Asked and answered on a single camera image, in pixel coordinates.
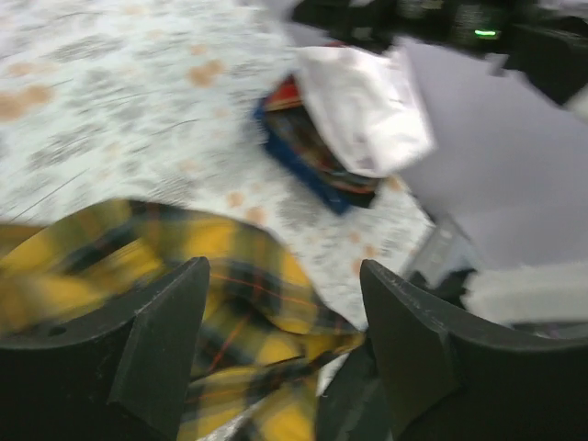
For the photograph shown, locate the white folded shirt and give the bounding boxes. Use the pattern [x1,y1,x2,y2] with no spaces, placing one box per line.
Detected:
[294,46,435,178]

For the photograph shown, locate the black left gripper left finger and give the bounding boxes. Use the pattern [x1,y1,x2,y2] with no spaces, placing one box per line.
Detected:
[1,257,209,440]

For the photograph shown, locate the yellow plaid long sleeve shirt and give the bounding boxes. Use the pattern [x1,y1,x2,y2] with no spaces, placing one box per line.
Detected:
[1,198,364,440]

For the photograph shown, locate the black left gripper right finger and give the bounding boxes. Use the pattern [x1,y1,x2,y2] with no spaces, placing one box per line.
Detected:
[360,260,587,440]

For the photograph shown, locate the dark folded shirt stack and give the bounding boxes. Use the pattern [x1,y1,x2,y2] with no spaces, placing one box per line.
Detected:
[254,74,381,215]

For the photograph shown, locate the floral tablecloth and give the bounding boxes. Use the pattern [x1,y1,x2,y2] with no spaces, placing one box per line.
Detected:
[1,1,429,333]

